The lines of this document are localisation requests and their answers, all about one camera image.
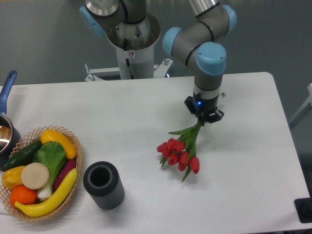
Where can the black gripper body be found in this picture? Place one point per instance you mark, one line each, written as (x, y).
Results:
(202, 105)

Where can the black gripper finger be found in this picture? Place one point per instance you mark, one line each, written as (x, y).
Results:
(194, 106)
(212, 117)

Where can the red tulip bouquet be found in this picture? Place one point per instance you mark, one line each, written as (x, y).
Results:
(181, 151)

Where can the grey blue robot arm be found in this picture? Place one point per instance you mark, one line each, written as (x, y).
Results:
(195, 47)

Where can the white furniture leg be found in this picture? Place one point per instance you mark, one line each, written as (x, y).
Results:
(302, 111)

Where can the dark grey ribbed vase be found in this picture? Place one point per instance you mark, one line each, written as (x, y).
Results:
(102, 182)

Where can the black box at table edge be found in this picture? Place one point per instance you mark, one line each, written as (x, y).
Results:
(304, 209)

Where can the purple sweet potato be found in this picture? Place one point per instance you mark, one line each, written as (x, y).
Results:
(68, 166)

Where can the green bok choy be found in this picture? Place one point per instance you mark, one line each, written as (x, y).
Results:
(52, 155)

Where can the woven wicker basket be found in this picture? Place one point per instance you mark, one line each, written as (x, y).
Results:
(27, 139)

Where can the beige round disc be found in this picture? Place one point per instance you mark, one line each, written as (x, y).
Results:
(34, 176)

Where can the green cucumber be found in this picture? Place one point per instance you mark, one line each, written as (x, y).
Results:
(23, 157)

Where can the long yellow banana squash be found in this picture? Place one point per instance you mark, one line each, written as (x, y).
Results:
(54, 201)

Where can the orange fruit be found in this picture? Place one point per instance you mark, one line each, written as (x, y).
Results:
(23, 195)

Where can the yellow bell pepper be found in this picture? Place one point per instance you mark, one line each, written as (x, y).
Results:
(12, 177)

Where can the white metal base frame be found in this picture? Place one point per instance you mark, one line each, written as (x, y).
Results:
(160, 71)

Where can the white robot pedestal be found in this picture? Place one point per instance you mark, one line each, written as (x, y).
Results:
(134, 44)

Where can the blue handled saucepan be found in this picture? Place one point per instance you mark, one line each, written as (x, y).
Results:
(9, 136)

